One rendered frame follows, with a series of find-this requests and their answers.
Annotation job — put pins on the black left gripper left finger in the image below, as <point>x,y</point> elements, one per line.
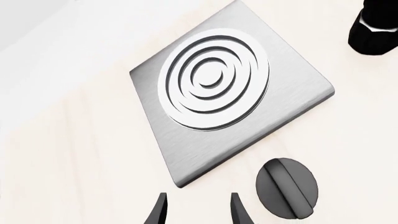
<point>158,213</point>

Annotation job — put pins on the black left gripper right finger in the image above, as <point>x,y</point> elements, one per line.
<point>240,213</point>

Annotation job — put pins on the round black stove knob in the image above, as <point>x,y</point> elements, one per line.
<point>286,189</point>

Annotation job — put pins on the flat stove plate with rings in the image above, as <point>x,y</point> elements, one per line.
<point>217,93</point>

